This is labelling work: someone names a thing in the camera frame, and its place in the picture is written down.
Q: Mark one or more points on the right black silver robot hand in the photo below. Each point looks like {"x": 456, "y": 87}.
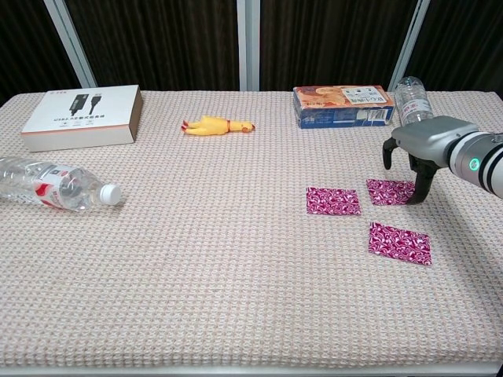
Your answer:
{"x": 428, "y": 137}

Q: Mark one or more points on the magenta patterned cloth square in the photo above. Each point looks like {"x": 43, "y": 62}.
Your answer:
{"x": 389, "y": 192}

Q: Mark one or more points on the clear water bottle white label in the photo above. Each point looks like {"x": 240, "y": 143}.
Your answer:
{"x": 410, "y": 102}

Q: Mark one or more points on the orange blue snack box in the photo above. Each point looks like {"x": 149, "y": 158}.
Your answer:
{"x": 334, "y": 110}

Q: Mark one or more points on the dark corrugated partition panel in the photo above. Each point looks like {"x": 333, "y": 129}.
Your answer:
{"x": 467, "y": 43}
{"x": 27, "y": 47}
{"x": 330, "y": 39}
{"x": 157, "y": 43}

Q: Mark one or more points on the yellow rubber chicken toy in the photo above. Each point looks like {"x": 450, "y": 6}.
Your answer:
{"x": 208, "y": 126}

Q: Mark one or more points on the pink waffle tablecloth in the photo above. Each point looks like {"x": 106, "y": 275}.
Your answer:
{"x": 236, "y": 255}

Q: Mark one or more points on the clear water bottle red label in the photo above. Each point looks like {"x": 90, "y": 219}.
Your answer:
{"x": 51, "y": 184}

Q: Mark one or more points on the grey aluminium partition post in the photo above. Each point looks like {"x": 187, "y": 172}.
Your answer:
{"x": 247, "y": 43}
{"x": 71, "y": 43}
{"x": 408, "y": 45}

